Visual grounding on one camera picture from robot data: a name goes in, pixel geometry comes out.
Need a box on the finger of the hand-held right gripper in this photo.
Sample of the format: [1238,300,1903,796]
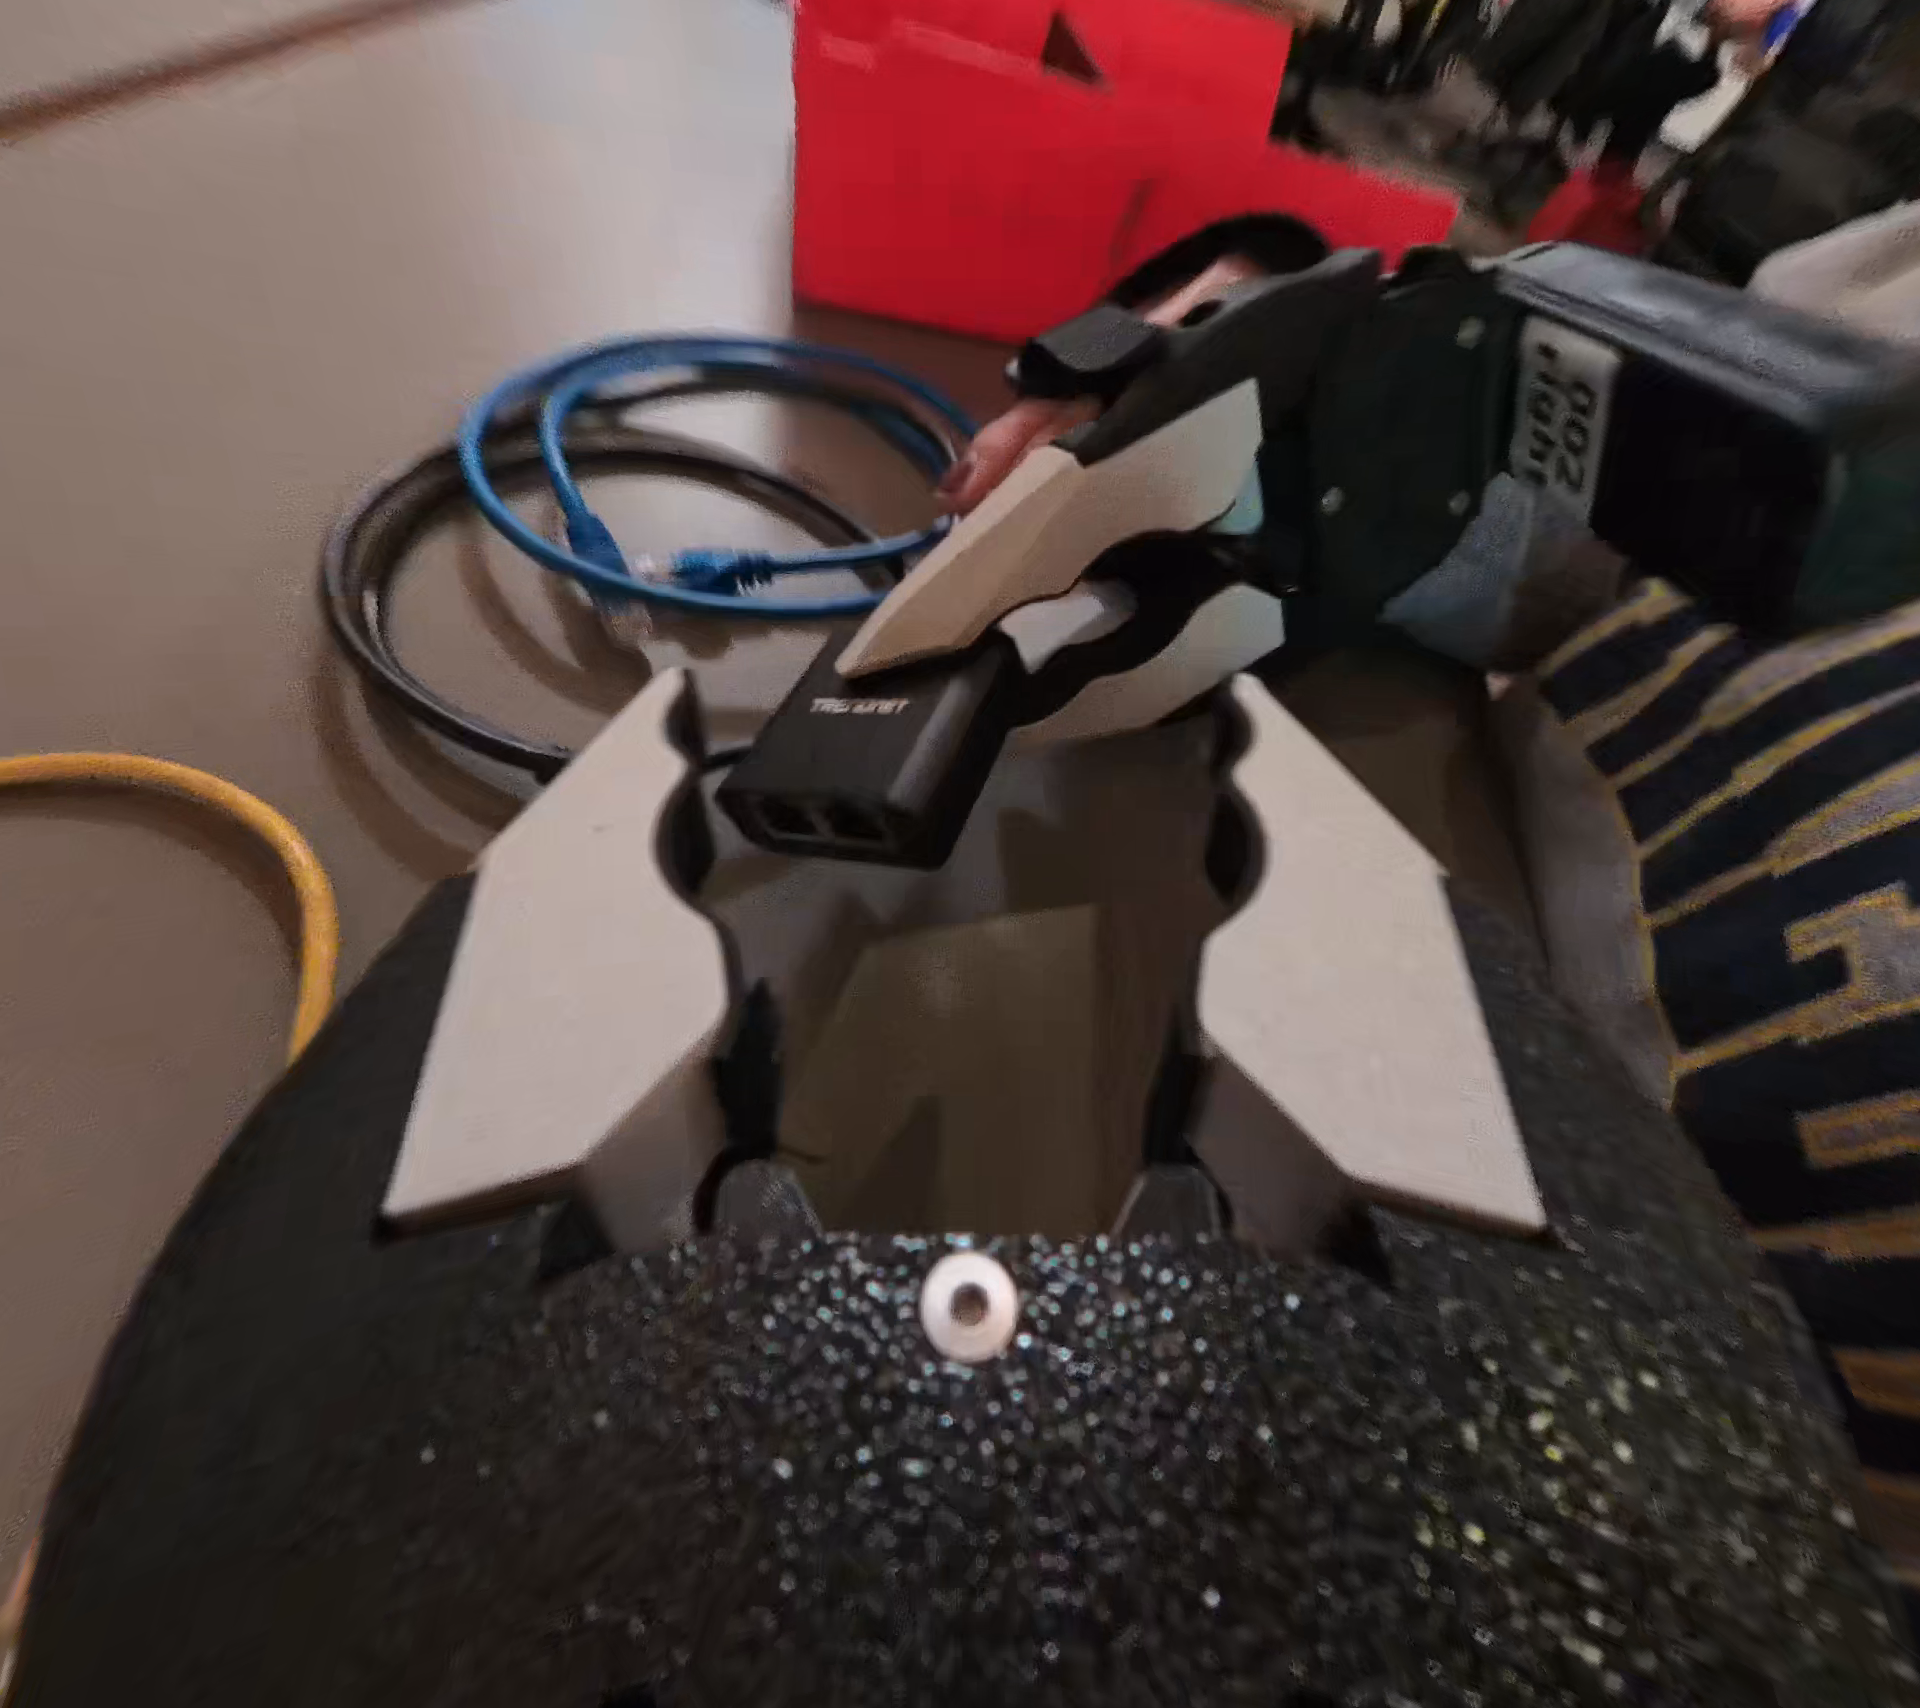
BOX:
[996,539,1293,744]
[834,376,1267,682]

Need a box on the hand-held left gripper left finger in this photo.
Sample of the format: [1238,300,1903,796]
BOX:
[378,671,786,1239]

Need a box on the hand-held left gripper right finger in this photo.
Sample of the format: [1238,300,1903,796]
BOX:
[1152,673,1550,1254]

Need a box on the black ethernet adapter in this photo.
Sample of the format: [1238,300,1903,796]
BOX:
[715,634,1033,872]

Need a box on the blue ethernet cable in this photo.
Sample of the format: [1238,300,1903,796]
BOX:
[457,332,978,631]

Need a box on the black ethernet cable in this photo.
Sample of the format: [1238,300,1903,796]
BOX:
[321,380,963,791]

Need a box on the yellow ethernet cable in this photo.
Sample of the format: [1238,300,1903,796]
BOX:
[0,753,345,1068]

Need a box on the person's right hand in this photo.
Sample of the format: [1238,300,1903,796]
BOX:
[937,250,1257,519]

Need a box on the red plastic bin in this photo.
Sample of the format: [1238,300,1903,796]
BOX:
[781,0,1466,347]

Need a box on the navy patterned sweater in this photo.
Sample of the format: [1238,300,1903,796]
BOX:
[1530,582,1920,1591]

